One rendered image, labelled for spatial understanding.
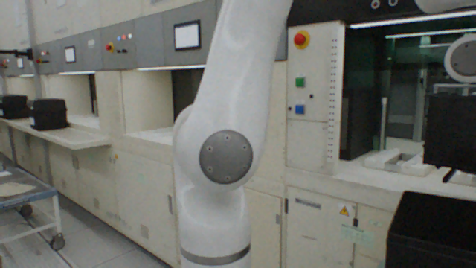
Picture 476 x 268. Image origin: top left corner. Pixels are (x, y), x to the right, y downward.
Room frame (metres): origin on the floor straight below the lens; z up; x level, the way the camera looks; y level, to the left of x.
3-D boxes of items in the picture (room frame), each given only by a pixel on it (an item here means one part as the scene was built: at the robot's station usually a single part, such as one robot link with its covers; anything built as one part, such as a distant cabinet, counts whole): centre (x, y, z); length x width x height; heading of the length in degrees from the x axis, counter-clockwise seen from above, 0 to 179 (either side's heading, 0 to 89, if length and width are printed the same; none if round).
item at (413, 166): (1.21, -0.66, 0.89); 0.22 x 0.21 x 0.04; 136
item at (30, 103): (2.80, 1.63, 0.93); 0.30 x 0.28 x 0.26; 43
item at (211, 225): (0.53, 0.04, 1.07); 0.19 x 0.12 x 0.24; 13
